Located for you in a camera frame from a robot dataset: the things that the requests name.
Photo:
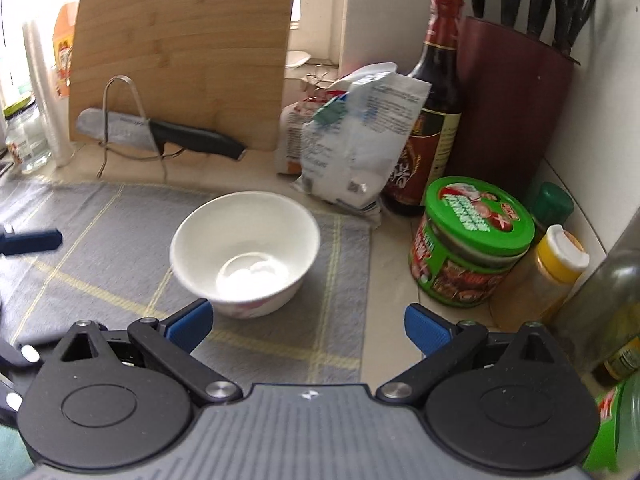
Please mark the dark soy sauce bottle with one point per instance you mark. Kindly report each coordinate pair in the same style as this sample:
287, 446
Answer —
440, 85

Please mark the dark bottle yellow label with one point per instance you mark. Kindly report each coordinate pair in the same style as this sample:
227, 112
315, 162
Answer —
622, 360

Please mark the white printed plastic bag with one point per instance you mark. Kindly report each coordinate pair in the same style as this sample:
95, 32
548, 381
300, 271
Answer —
360, 135

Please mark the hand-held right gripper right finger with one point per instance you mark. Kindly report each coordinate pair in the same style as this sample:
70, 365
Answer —
427, 330

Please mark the grey checked dish towel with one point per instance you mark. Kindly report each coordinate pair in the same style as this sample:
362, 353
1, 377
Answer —
100, 240

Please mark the green lid spice jar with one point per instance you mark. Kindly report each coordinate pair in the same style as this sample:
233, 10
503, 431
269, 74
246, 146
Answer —
552, 205

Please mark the tall plastic wrap roll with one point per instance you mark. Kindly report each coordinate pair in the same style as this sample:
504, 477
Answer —
50, 100

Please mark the white bowl pink print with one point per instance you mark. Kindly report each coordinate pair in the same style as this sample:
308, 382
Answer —
245, 240

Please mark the bamboo cutting board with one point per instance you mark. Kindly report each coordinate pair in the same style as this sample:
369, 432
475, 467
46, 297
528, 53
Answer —
190, 50

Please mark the yellow lid spice jar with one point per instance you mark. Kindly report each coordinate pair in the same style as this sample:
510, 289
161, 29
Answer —
545, 280

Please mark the green round tin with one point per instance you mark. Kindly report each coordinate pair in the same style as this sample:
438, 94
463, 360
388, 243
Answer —
465, 240

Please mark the orange white plastic bag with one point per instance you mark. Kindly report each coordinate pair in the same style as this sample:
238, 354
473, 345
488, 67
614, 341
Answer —
295, 135

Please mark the maroon knife block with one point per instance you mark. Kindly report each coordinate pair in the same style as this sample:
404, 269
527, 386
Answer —
515, 110

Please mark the green plastic bottle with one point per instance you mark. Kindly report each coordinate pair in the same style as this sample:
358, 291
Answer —
617, 430

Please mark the glass jar green lid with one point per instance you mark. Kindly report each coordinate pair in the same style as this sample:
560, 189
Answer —
27, 142

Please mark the orange cooking oil bottle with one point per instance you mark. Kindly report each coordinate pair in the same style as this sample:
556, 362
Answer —
65, 40

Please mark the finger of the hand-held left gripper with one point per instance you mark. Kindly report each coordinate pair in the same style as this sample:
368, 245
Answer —
15, 355
30, 242

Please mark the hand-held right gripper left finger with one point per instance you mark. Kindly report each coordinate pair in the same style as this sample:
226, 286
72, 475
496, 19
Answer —
190, 322

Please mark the dark glass bottle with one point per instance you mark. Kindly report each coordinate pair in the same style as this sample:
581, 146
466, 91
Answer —
605, 290

